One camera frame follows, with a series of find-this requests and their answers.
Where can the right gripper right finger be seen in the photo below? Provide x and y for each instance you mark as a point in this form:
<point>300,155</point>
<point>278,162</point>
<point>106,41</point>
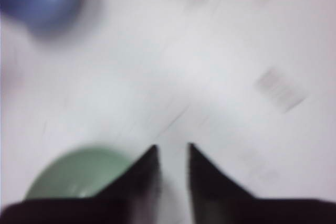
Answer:
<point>216,198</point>

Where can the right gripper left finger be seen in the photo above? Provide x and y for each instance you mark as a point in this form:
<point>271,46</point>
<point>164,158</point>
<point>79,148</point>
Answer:
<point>131,198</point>

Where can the green bowl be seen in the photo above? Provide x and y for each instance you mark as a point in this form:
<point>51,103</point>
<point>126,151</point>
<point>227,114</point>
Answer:
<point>79,173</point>

